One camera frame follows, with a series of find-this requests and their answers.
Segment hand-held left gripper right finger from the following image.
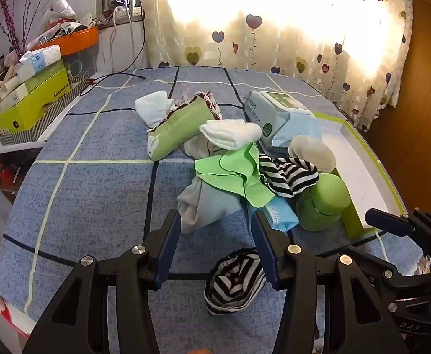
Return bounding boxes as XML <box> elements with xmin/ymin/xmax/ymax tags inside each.
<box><xmin>252</xmin><ymin>209</ymin><xmax>410</xmax><ymax>354</ymax></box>

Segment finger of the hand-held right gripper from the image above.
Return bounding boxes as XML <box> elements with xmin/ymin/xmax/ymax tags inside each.
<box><xmin>364</xmin><ymin>207</ymin><xmax>431</xmax><ymax>255</ymax></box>
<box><xmin>348</xmin><ymin>245</ymin><xmax>402</xmax><ymax>288</ymax></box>

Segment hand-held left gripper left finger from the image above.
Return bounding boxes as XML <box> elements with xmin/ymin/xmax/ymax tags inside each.
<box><xmin>23</xmin><ymin>209</ymin><xmax>182</xmax><ymax>354</ymax></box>

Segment black white striped sock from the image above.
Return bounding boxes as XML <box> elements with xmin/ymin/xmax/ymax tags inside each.
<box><xmin>204</xmin><ymin>250</ymin><xmax>267</xmax><ymax>316</ymax></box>
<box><xmin>258</xmin><ymin>154</ymin><xmax>319</xmax><ymax>198</ymax></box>

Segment green rimmed white box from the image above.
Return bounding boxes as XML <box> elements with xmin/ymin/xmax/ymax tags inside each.
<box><xmin>313</xmin><ymin>112</ymin><xmax>404</xmax><ymax>239</ymax></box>

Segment grey sock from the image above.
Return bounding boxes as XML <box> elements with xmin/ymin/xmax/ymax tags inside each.
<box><xmin>176</xmin><ymin>175</ymin><xmax>247</xmax><ymax>235</ymax></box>

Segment green cloth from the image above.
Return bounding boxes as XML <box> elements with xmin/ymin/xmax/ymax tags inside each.
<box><xmin>194</xmin><ymin>142</ymin><xmax>275</xmax><ymax>208</ymax></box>

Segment white towel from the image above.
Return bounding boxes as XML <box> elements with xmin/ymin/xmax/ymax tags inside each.
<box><xmin>200</xmin><ymin>119</ymin><xmax>262</xmax><ymax>150</ymax></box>

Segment blue face mask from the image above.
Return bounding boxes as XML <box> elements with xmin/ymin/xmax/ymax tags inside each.
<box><xmin>249</xmin><ymin>196</ymin><xmax>300</xmax><ymax>233</ymax></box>

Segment green round container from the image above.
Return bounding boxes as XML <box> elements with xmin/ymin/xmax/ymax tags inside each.
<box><xmin>296</xmin><ymin>173</ymin><xmax>351</xmax><ymax>232</ymax></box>

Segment blue plaid bed sheet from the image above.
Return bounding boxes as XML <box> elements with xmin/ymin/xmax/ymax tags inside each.
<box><xmin>0</xmin><ymin>66</ymin><xmax>404</xmax><ymax>354</ymax></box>

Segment clear plastic lid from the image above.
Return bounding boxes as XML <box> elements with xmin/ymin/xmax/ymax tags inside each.
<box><xmin>287</xmin><ymin>135</ymin><xmax>337</xmax><ymax>176</ymax></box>

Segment green sock with brown trim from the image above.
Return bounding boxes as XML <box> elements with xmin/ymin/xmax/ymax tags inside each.
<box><xmin>147</xmin><ymin>92</ymin><xmax>223</xmax><ymax>162</ymax></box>

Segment brown wooden wardrobe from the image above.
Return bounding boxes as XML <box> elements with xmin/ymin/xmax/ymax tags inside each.
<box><xmin>367</xmin><ymin>0</ymin><xmax>431</xmax><ymax>214</ymax></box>

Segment light blue wet wipes pack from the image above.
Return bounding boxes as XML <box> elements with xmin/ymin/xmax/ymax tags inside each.
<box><xmin>244</xmin><ymin>90</ymin><xmax>323</xmax><ymax>152</ymax></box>

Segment striped cardboard box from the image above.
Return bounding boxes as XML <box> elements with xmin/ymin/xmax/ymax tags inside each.
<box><xmin>0</xmin><ymin>76</ymin><xmax>91</xmax><ymax>146</ymax></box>

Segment white side table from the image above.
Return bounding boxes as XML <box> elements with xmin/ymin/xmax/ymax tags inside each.
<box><xmin>0</xmin><ymin>136</ymin><xmax>50</xmax><ymax>159</ymax></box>

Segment lime green box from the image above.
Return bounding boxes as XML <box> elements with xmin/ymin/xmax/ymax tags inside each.
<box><xmin>0</xmin><ymin>70</ymin><xmax>72</xmax><ymax>134</ymax></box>

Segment orange plastic tray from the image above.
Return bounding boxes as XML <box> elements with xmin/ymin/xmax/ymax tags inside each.
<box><xmin>31</xmin><ymin>27</ymin><xmax>100</xmax><ymax>58</ymax></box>

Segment blue white tissue pack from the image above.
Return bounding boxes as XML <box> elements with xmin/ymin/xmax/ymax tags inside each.
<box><xmin>14</xmin><ymin>44</ymin><xmax>62</xmax><ymax>82</ymax></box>

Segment heart print curtain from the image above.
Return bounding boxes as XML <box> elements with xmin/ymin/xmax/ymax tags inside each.
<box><xmin>138</xmin><ymin>0</ymin><xmax>415</xmax><ymax>133</ymax></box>

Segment white plastic bag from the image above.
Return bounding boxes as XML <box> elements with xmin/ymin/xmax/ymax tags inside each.
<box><xmin>42</xmin><ymin>0</ymin><xmax>78</xmax><ymax>23</ymax></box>

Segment pink dried branches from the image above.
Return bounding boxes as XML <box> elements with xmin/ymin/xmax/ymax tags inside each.
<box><xmin>0</xmin><ymin>0</ymin><xmax>59</xmax><ymax>56</ymax></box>

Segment black cable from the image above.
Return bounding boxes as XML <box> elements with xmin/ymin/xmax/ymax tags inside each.
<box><xmin>81</xmin><ymin>7</ymin><xmax>148</xmax><ymax>98</ymax></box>

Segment white cable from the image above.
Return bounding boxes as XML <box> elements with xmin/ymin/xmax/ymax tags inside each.
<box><xmin>109</xmin><ymin>5</ymin><xmax>137</xmax><ymax>72</ymax></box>

